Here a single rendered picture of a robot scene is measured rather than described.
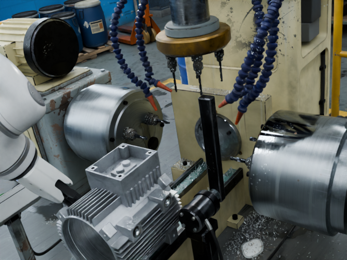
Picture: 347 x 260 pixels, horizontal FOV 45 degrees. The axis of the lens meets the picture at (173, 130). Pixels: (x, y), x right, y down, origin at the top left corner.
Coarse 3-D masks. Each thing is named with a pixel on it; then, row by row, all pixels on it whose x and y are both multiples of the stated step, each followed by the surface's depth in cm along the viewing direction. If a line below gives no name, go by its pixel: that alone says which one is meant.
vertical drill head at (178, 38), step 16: (176, 0) 93; (192, 0) 92; (176, 16) 95; (192, 16) 94; (208, 16) 96; (160, 32) 102; (176, 32) 95; (192, 32) 93; (208, 32) 94; (224, 32) 95; (160, 48) 97; (176, 48) 94; (192, 48) 92; (208, 48) 93; (176, 64) 101
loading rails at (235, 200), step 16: (224, 176) 117; (240, 176) 117; (192, 192) 118; (240, 192) 119; (224, 208) 113; (240, 208) 121; (224, 224) 114; (240, 224) 115; (176, 240) 96; (160, 256) 92; (176, 256) 97; (192, 256) 103
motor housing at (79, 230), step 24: (96, 192) 85; (72, 216) 81; (96, 216) 78; (120, 216) 82; (144, 216) 82; (168, 216) 89; (72, 240) 89; (96, 240) 93; (120, 240) 79; (144, 240) 82
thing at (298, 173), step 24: (288, 120) 88; (312, 120) 87; (336, 120) 85; (264, 144) 87; (288, 144) 84; (312, 144) 82; (336, 144) 80; (264, 168) 86; (288, 168) 83; (312, 168) 80; (336, 168) 79; (264, 192) 87; (288, 192) 83; (312, 192) 80; (336, 192) 78; (288, 216) 87; (312, 216) 82; (336, 216) 80
